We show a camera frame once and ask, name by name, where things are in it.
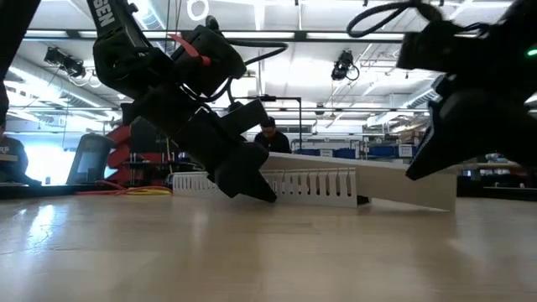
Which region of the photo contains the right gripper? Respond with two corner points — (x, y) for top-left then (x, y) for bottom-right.
(405, 20), (537, 181)

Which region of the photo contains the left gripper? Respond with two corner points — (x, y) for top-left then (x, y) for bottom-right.
(121, 83), (278, 204)

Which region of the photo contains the white duct cover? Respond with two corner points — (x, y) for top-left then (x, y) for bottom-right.
(259, 151), (458, 212)

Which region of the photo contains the person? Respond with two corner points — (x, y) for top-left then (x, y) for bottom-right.
(0, 125), (43, 188)
(253, 116), (293, 154)

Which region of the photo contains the blue storage bin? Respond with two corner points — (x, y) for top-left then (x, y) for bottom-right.
(368, 144), (400, 159)
(293, 144), (358, 159)

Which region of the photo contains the red metal stand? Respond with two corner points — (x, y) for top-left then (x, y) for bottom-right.
(104, 123), (169, 185)

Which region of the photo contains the swivel office chair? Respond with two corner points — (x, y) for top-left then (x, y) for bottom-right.
(65, 133), (117, 185)

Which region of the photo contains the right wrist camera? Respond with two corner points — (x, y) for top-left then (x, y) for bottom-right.
(396, 18), (475, 73)

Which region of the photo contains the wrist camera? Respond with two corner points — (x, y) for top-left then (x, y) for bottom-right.
(396, 18), (475, 73)
(171, 24), (248, 100)

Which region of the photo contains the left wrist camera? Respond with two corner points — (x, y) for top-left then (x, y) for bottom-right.
(171, 24), (248, 100)

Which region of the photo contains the black left camera cable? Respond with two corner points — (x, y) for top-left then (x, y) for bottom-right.
(224, 37), (290, 104)

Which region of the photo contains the black camera cable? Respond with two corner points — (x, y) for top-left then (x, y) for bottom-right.
(224, 37), (290, 104)
(346, 0), (446, 39)

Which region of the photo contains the red cable strap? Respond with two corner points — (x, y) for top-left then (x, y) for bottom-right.
(167, 33), (212, 68)

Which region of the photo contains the black mounted camera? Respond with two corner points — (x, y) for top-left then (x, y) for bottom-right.
(44, 45), (87, 79)
(330, 49), (361, 82)

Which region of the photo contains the black right camera cable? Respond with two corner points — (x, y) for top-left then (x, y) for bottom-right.
(346, 0), (446, 39)

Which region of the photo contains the white ring light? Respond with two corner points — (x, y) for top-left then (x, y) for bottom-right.
(186, 0), (211, 22)

